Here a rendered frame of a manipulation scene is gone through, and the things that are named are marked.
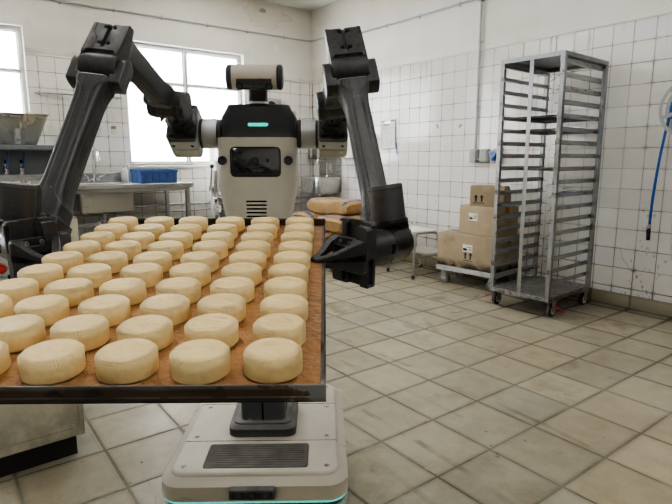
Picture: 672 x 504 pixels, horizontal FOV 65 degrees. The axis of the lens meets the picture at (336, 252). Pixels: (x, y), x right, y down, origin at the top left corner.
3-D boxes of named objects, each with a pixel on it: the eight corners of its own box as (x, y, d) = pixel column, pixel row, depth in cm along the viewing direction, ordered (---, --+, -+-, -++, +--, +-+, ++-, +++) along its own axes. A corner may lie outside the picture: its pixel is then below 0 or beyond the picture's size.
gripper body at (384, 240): (366, 290, 80) (396, 280, 85) (369, 223, 78) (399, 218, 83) (335, 280, 84) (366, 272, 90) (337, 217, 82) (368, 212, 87)
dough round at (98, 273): (72, 293, 63) (69, 277, 63) (66, 281, 67) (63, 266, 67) (116, 285, 66) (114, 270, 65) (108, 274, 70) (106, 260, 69)
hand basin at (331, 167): (359, 220, 648) (360, 129, 630) (334, 223, 626) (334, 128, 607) (313, 214, 726) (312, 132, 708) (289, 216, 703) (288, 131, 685)
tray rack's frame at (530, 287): (531, 287, 454) (545, 70, 423) (591, 299, 415) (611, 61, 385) (487, 300, 413) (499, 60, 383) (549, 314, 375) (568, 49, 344)
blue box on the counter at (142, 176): (140, 183, 527) (139, 169, 524) (130, 182, 549) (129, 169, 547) (178, 182, 552) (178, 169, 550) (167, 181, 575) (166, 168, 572)
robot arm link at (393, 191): (408, 246, 98) (361, 252, 97) (401, 183, 96) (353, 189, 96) (424, 251, 86) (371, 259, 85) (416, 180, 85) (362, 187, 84)
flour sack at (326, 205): (303, 212, 594) (302, 197, 591) (330, 210, 622) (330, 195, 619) (348, 217, 542) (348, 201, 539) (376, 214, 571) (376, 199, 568)
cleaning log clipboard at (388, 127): (397, 155, 584) (398, 117, 578) (396, 155, 583) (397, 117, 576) (381, 155, 606) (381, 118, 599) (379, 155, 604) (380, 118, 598)
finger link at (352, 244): (329, 299, 74) (373, 285, 81) (330, 249, 72) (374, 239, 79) (297, 288, 79) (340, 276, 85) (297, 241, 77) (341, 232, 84)
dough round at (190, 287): (157, 294, 63) (156, 278, 62) (200, 290, 64) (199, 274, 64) (155, 309, 58) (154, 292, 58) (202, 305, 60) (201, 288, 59)
